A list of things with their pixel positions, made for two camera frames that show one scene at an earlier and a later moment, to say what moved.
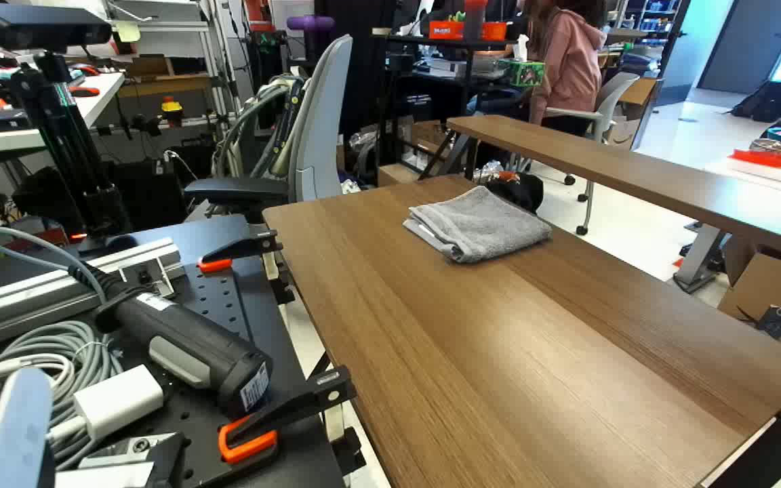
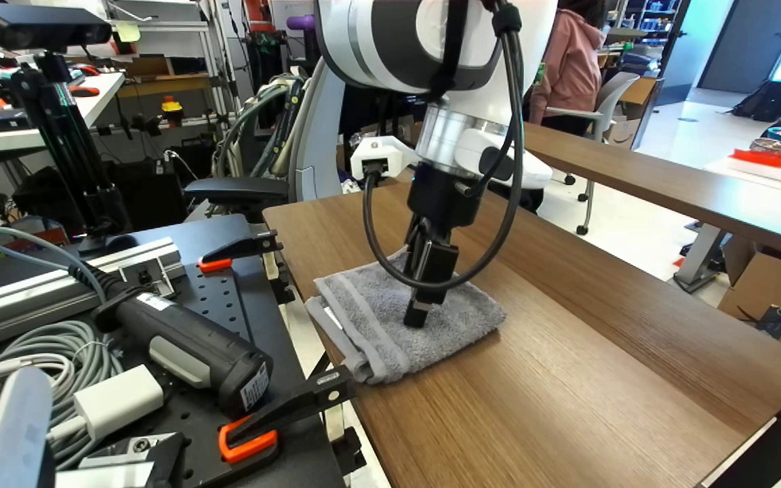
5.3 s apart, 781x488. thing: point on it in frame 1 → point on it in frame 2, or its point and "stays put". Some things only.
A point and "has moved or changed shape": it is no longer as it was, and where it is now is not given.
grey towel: (475, 222) has moved or changed shape
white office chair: (609, 88) stays put
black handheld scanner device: (190, 351) stays put
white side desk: (87, 95) stays put
